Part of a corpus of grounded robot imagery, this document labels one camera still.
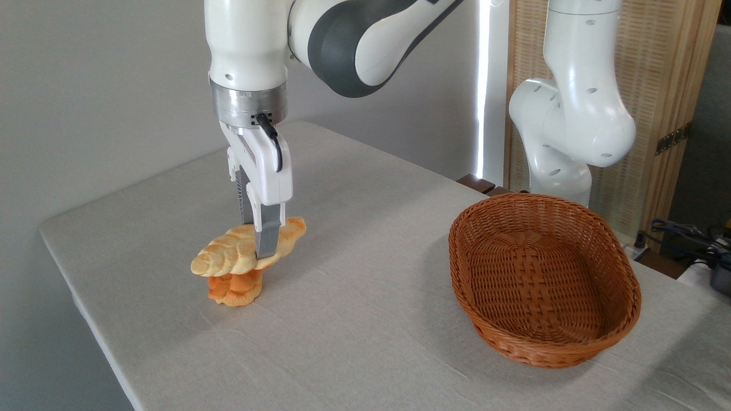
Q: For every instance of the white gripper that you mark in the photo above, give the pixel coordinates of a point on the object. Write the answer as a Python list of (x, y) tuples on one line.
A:
[(268, 171)]

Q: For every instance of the pale croissant bread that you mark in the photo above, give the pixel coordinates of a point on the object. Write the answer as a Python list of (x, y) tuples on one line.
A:
[(228, 251)]

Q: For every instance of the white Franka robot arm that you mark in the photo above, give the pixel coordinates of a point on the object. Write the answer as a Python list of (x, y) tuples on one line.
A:
[(245, 45)]

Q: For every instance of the orange twisted pastry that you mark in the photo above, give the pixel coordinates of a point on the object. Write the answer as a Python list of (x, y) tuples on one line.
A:
[(237, 291)]

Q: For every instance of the light grey tablecloth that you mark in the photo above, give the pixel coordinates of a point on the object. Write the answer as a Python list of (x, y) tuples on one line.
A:
[(371, 274)]

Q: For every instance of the dark brown wooden furniture piece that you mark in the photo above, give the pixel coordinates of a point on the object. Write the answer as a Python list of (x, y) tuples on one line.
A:
[(478, 184)]

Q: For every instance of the brown wicker basket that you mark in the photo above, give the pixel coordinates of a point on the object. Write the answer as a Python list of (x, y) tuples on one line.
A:
[(571, 342)]

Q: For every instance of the white power strip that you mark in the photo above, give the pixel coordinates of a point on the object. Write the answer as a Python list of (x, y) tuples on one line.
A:
[(637, 251)]

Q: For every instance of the dark metal screen hinge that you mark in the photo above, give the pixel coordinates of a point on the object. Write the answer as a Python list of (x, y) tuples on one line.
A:
[(673, 138)]

